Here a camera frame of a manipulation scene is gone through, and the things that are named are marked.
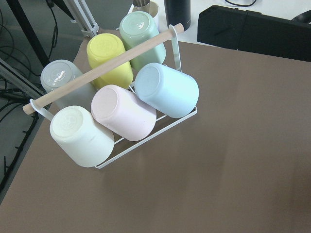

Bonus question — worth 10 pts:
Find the grey cup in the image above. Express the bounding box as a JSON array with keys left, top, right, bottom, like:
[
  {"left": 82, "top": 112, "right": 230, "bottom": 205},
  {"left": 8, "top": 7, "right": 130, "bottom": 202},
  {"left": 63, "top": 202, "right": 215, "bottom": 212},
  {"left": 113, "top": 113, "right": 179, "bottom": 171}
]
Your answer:
[{"left": 40, "top": 60, "right": 96, "bottom": 111}]

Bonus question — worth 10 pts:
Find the yellow cup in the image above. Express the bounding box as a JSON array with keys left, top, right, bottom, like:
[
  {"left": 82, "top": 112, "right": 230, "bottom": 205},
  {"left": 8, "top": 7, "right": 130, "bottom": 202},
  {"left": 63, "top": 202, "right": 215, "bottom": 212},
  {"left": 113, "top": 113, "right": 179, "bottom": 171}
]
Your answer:
[{"left": 86, "top": 33, "right": 134, "bottom": 89}]

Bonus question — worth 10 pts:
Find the cream cup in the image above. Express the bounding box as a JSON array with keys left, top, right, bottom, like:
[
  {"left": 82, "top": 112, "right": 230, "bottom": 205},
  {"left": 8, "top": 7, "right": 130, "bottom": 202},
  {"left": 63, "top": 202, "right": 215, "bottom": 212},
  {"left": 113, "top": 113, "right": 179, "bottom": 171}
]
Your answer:
[{"left": 50, "top": 106, "right": 115, "bottom": 167}]

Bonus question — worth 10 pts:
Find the blue cup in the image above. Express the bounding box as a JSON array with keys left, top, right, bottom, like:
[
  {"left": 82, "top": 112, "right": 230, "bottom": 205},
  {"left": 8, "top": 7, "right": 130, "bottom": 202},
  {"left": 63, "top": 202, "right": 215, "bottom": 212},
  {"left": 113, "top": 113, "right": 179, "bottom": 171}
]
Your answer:
[{"left": 135, "top": 63, "right": 199, "bottom": 118}]

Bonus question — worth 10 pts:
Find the white wire cup rack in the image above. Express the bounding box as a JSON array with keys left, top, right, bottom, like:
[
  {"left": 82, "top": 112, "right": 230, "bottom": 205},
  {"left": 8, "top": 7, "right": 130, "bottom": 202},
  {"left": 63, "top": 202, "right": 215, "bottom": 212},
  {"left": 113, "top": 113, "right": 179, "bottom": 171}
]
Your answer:
[{"left": 23, "top": 37, "right": 197, "bottom": 168}]

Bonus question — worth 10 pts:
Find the wooden rack handle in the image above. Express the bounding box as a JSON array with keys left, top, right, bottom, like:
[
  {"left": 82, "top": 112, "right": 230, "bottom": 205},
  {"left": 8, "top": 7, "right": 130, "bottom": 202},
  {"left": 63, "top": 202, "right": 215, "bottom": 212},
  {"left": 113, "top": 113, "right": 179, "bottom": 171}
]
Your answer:
[{"left": 33, "top": 23, "right": 184, "bottom": 108}]

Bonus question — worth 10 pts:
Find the pink cup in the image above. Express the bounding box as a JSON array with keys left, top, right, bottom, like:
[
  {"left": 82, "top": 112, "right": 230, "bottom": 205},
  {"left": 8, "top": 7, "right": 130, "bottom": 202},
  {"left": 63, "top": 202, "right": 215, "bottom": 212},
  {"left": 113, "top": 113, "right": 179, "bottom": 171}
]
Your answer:
[{"left": 91, "top": 84, "right": 156, "bottom": 141}]

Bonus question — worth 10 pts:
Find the green cup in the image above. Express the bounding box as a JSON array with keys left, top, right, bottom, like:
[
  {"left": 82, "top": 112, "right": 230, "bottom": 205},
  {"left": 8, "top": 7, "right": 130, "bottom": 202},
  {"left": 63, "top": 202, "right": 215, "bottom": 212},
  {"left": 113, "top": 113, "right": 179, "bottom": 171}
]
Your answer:
[{"left": 120, "top": 11, "right": 166, "bottom": 71}]

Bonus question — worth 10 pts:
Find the black box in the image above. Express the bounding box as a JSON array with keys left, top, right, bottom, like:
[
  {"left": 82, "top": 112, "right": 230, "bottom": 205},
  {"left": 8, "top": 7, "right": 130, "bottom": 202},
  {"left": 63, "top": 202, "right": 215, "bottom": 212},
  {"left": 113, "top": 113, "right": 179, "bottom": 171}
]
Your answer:
[{"left": 197, "top": 5, "right": 311, "bottom": 62}]

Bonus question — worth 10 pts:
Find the black tumbler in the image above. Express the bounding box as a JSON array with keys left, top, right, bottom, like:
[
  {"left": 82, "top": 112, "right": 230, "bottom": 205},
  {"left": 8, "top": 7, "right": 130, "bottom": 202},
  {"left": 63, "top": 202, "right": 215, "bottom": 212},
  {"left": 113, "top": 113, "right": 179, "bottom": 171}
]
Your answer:
[{"left": 164, "top": 0, "right": 191, "bottom": 31}]

